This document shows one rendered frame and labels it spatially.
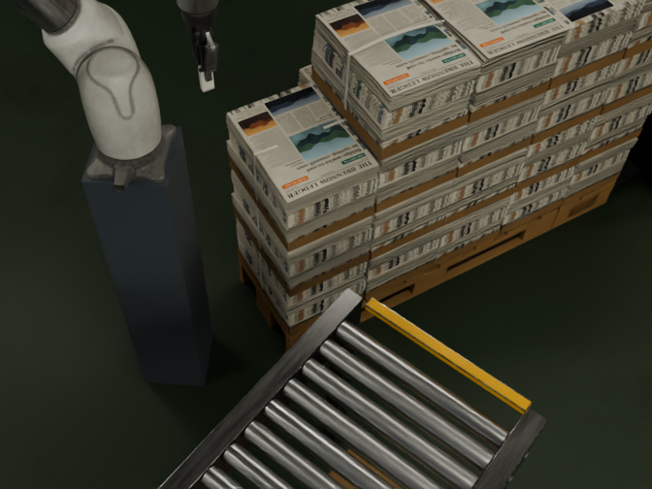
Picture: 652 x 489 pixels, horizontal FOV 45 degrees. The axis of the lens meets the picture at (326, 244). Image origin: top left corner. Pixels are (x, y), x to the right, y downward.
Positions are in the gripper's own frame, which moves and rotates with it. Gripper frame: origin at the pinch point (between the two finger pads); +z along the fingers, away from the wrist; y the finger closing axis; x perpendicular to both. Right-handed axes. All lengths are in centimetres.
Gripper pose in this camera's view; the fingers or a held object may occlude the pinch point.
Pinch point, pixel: (206, 77)
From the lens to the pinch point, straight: 189.8
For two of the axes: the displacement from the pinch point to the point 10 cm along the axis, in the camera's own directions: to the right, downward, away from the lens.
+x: -8.6, 3.8, -3.3
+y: -5.0, -7.0, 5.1
